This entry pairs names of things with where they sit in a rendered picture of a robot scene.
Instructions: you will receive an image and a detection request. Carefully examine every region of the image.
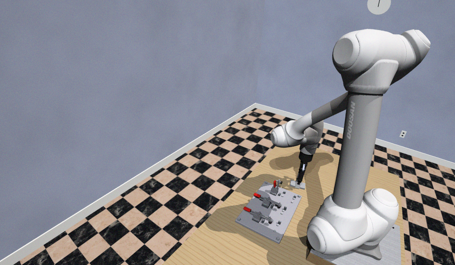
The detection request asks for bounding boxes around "black toggle clamp with red handle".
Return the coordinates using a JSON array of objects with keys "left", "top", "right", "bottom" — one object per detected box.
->
[
  {"left": 243, "top": 207, "right": 273, "bottom": 224},
  {"left": 254, "top": 193, "right": 282, "bottom": 208}
]

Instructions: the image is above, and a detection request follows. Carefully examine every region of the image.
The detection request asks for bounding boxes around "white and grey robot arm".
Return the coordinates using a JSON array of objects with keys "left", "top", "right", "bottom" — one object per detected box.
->
[{"left": 271, "top": 29, "right": 431, "bottom": 260}]

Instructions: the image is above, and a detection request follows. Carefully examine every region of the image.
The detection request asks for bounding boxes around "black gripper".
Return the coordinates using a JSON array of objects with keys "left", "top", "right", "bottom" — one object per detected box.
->
[{"left": 295, "top": 151, "right": 313, "bottom": 189}]

